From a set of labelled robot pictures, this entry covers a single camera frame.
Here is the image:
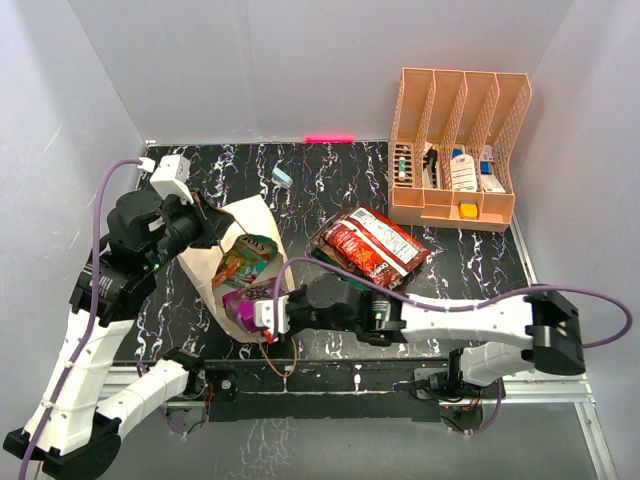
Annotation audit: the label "orange desk organizer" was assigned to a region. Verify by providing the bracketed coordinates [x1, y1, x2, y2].
[388, 67, 532, 232]

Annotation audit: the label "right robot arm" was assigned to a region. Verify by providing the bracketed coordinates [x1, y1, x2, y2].
[278, 274, 586, 399]

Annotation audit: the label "light blue stapler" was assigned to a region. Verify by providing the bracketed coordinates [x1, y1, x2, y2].
[272, 167, 293, 189]

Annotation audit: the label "green chips bag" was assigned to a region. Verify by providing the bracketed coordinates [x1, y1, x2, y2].
[310, 248, 361, 277]

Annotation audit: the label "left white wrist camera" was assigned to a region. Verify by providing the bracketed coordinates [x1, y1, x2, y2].
[138, 154, 194, 205]

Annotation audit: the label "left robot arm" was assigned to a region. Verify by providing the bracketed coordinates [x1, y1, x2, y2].
[3, 191, 235, 479]

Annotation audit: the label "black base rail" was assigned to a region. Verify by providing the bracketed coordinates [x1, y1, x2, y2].
[205, 358, 477, 423]

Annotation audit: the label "pink tape strip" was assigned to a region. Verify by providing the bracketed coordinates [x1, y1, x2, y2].
[304, 134, 354, 144]

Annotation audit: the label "purple snack packet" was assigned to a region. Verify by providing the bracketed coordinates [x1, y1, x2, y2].
[222, 277, 288, 339]

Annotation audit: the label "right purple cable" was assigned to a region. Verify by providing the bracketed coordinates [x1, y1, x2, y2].
[272, 257, 634, 349]

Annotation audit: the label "red Doritos chips bag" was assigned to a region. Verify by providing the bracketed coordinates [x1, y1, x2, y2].
[324, 204, 430, 289]

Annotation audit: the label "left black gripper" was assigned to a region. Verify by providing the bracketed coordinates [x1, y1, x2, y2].
[145, 186, 234, 271]

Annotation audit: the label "brown paper bag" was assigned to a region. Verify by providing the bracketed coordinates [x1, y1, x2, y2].
[179, 195, 294, 345]

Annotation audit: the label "purple cable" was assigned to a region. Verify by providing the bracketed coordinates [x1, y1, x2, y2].
[272, 257, 634, 349]
[17, 158, 144, 480]

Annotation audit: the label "red brown snack box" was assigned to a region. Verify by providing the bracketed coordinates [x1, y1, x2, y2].
[309, 207, 358, 268]

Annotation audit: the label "colourful candy packet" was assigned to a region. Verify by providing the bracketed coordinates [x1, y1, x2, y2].
[211, 234, 278, 289]

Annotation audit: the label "yellow sticky notes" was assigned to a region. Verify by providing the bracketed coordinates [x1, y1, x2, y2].
[458, 202, 480, 220]

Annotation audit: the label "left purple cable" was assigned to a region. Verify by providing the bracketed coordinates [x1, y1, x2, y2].
[17, 158, 144, 480]

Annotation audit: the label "white labelled bottle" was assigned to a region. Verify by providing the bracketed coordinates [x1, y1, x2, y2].
[450, 154, 478, 192]

